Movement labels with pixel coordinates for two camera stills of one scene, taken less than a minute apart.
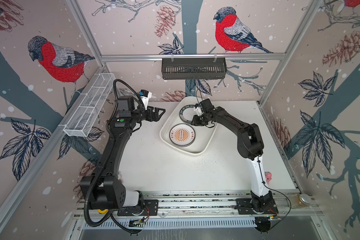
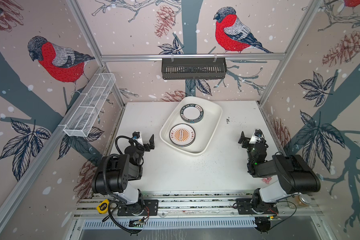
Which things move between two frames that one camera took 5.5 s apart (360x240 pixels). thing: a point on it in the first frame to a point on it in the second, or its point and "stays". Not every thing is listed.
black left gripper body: [148, 115] to [147, 148]
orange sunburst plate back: [182, 135] stays
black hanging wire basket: [191, 68] stays
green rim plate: [187, 113] stays
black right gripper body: [203, 119] to [247, 144]
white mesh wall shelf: [82, 119] stays
